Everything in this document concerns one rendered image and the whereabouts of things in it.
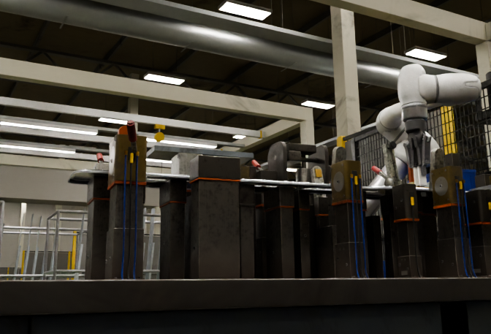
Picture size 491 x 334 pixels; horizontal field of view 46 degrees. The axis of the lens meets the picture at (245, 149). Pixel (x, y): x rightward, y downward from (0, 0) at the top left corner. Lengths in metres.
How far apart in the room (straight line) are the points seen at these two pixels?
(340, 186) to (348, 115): 8.53
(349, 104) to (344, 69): 0.64
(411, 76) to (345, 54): 8.45
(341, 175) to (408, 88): 0.57
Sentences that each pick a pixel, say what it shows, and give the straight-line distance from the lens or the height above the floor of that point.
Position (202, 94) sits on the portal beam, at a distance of 8.55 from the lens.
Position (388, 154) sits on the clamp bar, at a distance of 2.27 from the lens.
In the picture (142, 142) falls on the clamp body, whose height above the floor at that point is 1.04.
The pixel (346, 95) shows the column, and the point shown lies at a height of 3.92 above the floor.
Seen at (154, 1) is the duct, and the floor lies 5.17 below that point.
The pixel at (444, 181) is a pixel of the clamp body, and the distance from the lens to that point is 1.91.
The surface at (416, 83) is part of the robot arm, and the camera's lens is 2.18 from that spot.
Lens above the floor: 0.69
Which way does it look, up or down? 13 degrees up
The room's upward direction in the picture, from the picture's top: 1 degrees counter-clockwise
